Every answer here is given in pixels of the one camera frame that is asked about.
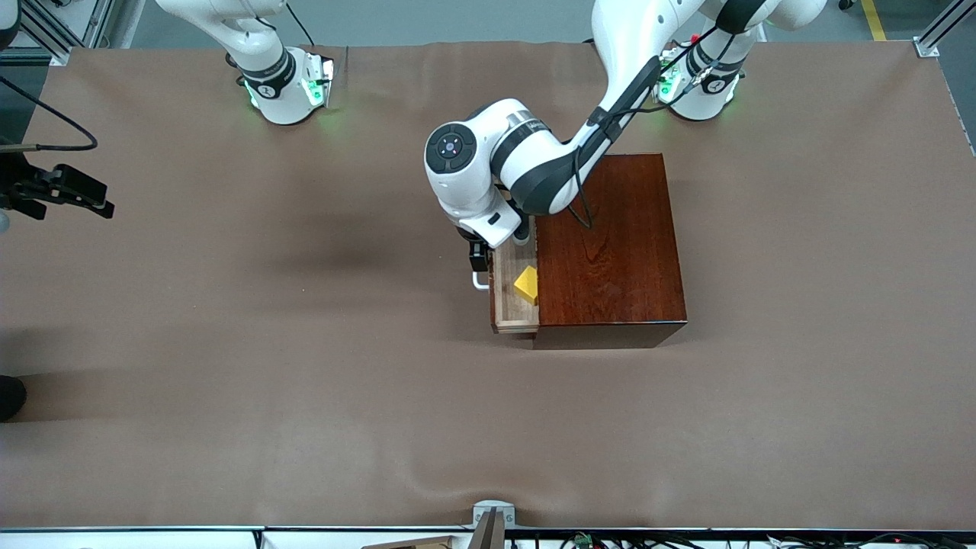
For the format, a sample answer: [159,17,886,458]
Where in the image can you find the brown cardboard piece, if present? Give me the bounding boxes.
[362,535,474,549]

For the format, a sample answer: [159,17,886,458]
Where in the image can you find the wooden drawer with white handle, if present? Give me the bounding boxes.
[471,229,541,335]

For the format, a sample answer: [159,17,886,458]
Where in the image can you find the grey metal clamp bracket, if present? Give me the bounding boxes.
[467,499,516,549]

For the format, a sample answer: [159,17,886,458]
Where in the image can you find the dark brown wooden cabinet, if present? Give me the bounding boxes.
[534,153,688,351]

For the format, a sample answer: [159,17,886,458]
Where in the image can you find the brown table cover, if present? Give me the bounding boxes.
[0,40,976,532]

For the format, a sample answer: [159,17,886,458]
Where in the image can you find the black right base cable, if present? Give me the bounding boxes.
[286,0,317,48]

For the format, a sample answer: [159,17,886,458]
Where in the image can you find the aluminium frame struts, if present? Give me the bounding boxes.
[0,0,115,68]

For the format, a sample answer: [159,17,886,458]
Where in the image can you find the aluminium corner profile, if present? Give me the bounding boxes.
[913,0,976,59]

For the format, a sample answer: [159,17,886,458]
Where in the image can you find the yellow floor tape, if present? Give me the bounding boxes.
[860,0,890,43]

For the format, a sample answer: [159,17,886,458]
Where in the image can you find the yellow cube block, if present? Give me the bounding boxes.
[513,265,539,307]

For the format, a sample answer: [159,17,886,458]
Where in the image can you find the black round object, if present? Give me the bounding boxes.
[0,375,27,422]

